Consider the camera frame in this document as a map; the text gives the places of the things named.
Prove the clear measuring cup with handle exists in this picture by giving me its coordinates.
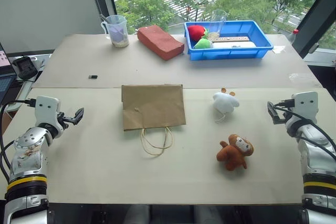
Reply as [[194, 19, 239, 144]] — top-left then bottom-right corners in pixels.
[[100, 14, 130, 48]]

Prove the white rectangular block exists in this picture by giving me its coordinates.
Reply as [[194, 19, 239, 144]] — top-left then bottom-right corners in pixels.
[[213, 40, 257, 49]]

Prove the black power adapter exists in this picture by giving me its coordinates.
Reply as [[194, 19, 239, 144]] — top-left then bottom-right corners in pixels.
[[12, 56, 39, 81]]

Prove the clear plastic beaker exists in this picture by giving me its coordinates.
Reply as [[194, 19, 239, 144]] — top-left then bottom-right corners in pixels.
[[209, 9, 228, 40]]

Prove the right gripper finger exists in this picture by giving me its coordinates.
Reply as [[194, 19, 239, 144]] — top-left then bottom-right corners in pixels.
[[267, 100, 279, 116], [271, 113, 286, 126]]

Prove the wooden strip with holes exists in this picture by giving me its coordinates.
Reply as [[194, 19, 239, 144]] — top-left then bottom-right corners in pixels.
[[209, 36, 249, 44]]

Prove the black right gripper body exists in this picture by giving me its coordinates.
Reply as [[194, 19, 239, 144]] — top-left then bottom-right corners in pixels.
[[277, 109, 290, 125]]

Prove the white plush mouse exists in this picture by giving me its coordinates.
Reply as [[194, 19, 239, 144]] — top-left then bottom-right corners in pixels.
[[212, 88, 240, 123]]

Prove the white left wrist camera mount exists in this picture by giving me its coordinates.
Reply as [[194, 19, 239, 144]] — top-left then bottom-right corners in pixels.
[[34, 95, 61, 131]]

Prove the purple block in cup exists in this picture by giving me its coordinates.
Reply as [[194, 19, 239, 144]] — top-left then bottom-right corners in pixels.
[[109, 24, 125, 41]]

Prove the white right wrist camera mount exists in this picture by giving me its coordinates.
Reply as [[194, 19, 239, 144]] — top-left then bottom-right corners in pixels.
[[291, 91, 319, 128]]

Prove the brown plush monkey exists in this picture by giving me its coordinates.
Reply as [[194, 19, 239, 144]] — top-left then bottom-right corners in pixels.
[[215, 134, 255, 172]]

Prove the blue plastic tray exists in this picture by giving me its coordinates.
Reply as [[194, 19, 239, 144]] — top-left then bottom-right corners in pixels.
[[183, 20, 274, 61]]

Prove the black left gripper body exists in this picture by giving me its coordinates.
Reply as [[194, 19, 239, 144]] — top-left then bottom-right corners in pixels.
[[56, 112, 72, 132]]

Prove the open laptop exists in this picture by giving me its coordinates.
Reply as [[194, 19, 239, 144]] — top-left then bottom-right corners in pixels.
[[0, 42, 18, 104]]

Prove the red strawberry plush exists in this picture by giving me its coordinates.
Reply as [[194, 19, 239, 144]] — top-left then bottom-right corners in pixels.
[[187, 25, 208, 42]]

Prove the brown paper bag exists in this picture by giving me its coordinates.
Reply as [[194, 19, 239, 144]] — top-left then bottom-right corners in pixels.
[[121, 84, 187, 157]]

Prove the green plush toy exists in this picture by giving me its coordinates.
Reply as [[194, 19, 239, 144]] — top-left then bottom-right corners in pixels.
[[194, 37, 214, 50]]

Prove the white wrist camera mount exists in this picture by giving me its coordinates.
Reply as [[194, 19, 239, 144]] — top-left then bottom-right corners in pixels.
[[291, 91, 319, 128], [34, 95, 61, 131]]

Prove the red-capped bottle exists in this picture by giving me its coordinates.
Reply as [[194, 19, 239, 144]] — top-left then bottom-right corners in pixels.
[[289, 28, 300, 42]]

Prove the red brick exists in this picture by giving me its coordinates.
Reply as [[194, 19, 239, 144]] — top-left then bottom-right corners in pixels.
[[137, 25, 185, 61]]

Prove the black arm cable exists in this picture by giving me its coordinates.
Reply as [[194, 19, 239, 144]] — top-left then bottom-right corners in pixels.
[[0, 99, 37, 183], [274, 99, 336, 158]]

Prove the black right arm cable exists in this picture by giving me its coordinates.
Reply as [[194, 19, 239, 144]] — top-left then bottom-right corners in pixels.
[[274, 99, 336, 158]]

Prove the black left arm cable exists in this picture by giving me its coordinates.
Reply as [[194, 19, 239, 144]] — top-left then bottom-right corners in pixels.
[[0, 99, 37, 183]]

